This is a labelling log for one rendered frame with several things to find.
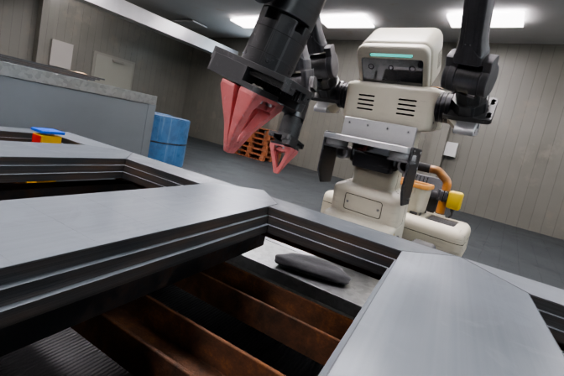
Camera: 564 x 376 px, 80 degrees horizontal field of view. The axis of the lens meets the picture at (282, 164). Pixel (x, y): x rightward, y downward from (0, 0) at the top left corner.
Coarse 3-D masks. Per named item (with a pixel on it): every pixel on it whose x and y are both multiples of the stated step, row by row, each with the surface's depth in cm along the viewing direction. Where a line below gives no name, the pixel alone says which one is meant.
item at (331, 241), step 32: (0, 160) 64; (32, 160) 69; (64, 160) 74; (96, 160) 81; (128, 160) 88; (224, 224) 56; (256, 224) 64; (288, 224) 65; (320, 224) 63; (64, 256) 33; (96, 256) 36; (128, 256) 39; (160, 256) 43; (192, 256) 48; (352, 256) 59; (384, 256) 57; (0, 288) 28; (32, 288) 30; (64, 288) 32; (96, 288) 35; (0, 320) 28; (544, 320) 47
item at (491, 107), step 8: (456, 96) 89; (464, 96) 84; (488, 96) 86; (456, 104) 88; (464, 104) 86; (472, 104) 85; (480, 104) 85; (488, 104) 88; (496, 104) 87; (448, 112) 91; (456, 112) 90; (464, 112) 87; (472, 112) 86; (480, 112) 86; (488, 112) 87; (464, 120) 89; (472, 120) 88; (480, 120) 86; (488, 120) 85
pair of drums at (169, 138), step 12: (156, 120) 378; (168, 120) 381; (180, 120) 392; (156, 132) 380; (168, 132) 383; (180, 132) 394; (156, 144) 382; (168, 144) 386; (180, 144) 399; (156, 156) 384; (168, 156) 389; (180, 156) 404
